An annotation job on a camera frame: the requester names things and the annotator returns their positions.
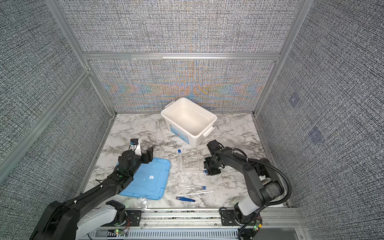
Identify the aluminium front rail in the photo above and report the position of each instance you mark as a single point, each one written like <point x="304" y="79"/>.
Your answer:
<point x="205" y="224"/>

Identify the blue plastic bin lid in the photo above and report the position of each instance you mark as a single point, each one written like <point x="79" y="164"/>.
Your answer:
<point x="149" y="181"/>

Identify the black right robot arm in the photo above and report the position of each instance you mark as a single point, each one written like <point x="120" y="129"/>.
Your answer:
<point x="266" y="185"/>

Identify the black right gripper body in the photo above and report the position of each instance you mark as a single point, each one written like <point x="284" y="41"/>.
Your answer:
<point x="210" y="165"/>

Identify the white plastic storage bin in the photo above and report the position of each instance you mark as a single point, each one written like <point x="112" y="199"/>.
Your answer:
<point x="189" y="121"/>

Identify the small clear glass flask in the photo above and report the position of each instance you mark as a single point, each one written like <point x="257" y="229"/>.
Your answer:
<point x="143" y="203"/>

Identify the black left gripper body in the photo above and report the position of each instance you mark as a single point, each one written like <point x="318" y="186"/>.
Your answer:
<point x="140" y="160"/>

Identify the blue plastic tweezers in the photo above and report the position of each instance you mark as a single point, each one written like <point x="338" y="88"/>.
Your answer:
<point x="185" y="199"/>

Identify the aluminium enclosure frame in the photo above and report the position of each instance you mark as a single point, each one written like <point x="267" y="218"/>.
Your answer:
<point x="79" y="79"/>

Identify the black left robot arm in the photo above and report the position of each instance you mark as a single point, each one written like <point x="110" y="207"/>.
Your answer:
<point x="61" y="221"/>

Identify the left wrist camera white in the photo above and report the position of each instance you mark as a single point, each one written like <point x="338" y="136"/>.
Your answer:
<point x="135" y="146"/>

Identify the clear test tube rack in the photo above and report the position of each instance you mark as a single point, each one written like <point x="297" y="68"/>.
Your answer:
<point x="192" y="163"/>

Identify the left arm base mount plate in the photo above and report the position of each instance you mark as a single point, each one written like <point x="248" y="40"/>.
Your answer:
<point x="132" y="219"/>

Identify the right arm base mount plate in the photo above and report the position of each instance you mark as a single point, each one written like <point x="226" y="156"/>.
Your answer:
<point x="231" y="217"/>

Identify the white plastic pipette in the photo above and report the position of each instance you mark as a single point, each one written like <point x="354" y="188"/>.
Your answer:
<point x="194" y="194"/>

